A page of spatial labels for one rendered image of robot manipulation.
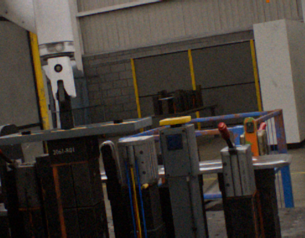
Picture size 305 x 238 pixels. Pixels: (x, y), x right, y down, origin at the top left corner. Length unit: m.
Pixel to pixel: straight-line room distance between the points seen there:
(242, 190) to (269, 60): 8.08
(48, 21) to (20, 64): 3.89
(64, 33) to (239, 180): 0.55
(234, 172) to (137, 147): 0.25
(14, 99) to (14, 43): 0.49
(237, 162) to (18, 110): 3.87
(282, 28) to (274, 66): 0.60
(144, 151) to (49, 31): 0.38
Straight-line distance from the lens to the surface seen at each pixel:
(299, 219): 2.24
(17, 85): 5.24
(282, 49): 9.49
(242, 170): 1.49
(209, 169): 1.62
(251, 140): 1.81
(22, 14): 1.55
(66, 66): 1.42
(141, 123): 1.38
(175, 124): 1.35
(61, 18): 1.44
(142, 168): 1.54
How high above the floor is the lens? 1.24
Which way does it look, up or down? 3 degrees down
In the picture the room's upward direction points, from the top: 8 degrees counter-clockwise
